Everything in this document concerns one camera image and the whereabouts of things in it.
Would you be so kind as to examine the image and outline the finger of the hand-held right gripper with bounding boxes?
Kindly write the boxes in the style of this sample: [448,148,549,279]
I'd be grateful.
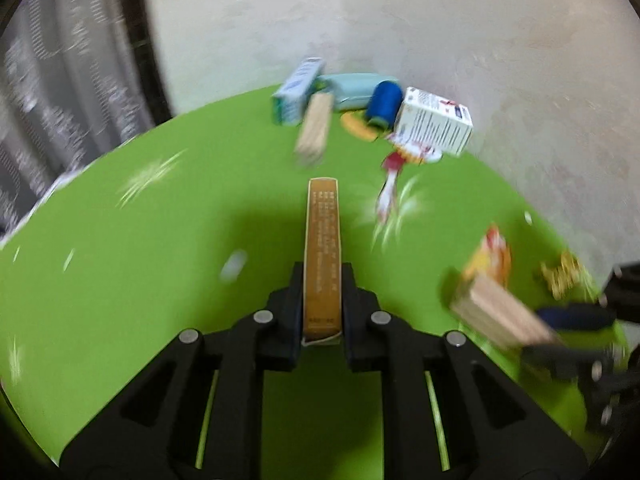
[537,304,618,332]
[520,342,621,382]

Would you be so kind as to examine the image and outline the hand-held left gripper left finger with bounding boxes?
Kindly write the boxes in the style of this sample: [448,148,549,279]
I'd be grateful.
[60,260,306,480]

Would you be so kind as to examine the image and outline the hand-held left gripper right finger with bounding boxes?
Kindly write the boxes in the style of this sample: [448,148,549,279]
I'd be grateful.
[341,262,588,480]

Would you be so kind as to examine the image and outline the brown gold box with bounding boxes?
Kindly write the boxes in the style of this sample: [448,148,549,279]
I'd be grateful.
[301,177,345,347]

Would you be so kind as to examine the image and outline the beige wooden box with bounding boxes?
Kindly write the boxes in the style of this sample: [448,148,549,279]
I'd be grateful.
[294,92,334,167]
[449,275,562,352]

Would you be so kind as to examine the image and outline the green desktop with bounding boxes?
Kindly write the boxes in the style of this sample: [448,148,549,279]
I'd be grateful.
[0,84,632,480]

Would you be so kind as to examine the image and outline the gold wrapped candy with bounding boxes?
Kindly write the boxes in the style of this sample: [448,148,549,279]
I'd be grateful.
[541,252,587,299]

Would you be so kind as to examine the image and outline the yellow disc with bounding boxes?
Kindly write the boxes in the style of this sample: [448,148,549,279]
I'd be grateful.
[341,111,390,142]

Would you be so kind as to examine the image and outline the white box with red mark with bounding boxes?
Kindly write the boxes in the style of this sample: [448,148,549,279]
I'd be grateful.
[394,86,474,157]

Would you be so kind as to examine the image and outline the blue thread spool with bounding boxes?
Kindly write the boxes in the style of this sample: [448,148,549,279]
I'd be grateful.
[365,80,404,132]

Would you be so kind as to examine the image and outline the light blue box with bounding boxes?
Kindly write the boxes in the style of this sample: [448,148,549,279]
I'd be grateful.
[271,57,327,127]

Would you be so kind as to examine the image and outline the teal case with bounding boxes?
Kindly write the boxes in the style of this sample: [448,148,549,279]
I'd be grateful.
[315,72,401,112]

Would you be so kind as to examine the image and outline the grey sheer embroidered curtain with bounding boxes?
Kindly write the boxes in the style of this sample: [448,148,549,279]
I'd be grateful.
[0,0,172,247]

